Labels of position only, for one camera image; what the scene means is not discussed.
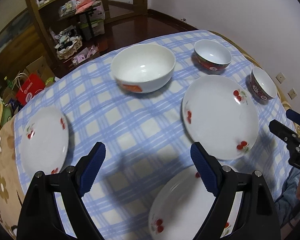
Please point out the cardboard box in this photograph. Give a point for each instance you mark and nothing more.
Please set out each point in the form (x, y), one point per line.
(10, 92)
(40, 66)

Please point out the wicker basket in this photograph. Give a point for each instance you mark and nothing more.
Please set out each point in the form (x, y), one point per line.
(70, 51)

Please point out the white cherry-print plate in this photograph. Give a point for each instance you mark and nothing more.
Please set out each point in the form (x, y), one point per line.
(180, 205)
(215, 115)
(43, 137)

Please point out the red paper bag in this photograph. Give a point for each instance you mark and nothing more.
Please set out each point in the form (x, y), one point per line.
(31, 90)

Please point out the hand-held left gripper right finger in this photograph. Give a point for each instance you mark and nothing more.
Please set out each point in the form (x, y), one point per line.
(205, 170)

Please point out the pink plastic bag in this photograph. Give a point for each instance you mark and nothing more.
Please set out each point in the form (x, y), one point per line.
(83, 56)

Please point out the large white bowl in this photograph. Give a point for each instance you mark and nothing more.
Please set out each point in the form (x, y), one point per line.
(142, 65)

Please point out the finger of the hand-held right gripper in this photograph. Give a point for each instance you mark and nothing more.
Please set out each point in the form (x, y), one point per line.
(282, 131)
(295, 115)

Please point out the red patterned bowl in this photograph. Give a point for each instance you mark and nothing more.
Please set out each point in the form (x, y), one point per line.
(212, 52)

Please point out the green carton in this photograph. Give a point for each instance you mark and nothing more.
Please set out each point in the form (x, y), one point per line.
(50, 81)

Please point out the pink paper stack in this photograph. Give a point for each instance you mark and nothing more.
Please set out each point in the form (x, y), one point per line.
(86, 5)

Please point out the person's blue-grey clothing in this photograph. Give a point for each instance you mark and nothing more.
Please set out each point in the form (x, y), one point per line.
(287, 190)

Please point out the small red floral bowl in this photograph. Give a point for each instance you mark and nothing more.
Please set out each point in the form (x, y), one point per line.
(263, 82)

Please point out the green bottle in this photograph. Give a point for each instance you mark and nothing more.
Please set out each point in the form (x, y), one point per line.
(7, 81)

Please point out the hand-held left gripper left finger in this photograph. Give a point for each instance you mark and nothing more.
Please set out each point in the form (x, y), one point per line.
(93, 170)

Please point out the wooden cabinet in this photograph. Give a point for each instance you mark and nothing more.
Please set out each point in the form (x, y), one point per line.
(43, 17)

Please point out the white wall socket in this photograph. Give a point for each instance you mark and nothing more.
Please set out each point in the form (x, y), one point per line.
(280, 77)
(292, 93)

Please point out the blue plaid blanket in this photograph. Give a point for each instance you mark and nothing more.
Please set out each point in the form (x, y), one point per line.
(130, 120)

